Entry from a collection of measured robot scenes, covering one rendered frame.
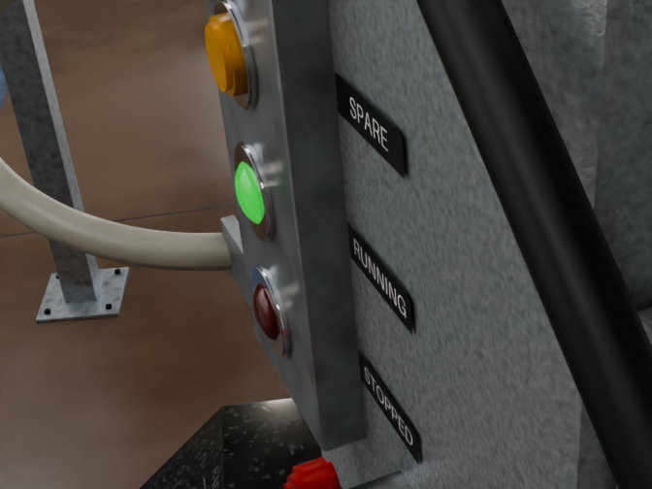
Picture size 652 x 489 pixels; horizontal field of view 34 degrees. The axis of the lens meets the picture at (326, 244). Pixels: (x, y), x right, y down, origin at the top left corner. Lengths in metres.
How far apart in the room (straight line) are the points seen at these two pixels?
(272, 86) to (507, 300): 0.11
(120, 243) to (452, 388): 0.57
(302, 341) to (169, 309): 2.22
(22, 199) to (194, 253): 0.15
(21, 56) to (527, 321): 2.17
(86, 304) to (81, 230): 1.81
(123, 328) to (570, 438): 2.34
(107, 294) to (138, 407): 0.44
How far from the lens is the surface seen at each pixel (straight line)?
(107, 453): 2.23
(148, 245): 0.83
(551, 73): 0.20
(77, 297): 2.66
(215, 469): 0.99
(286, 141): 0.32
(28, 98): 2.41
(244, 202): 0.36
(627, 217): 0.21
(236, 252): 0.80
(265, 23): 0.31
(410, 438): 0.34
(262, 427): 1.01
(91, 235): 0.84
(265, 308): 0.38
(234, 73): 0.33
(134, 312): 2.60
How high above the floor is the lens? 1.48
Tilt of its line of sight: 33 degrees down
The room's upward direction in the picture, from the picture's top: 6 degrees counter-clockwise
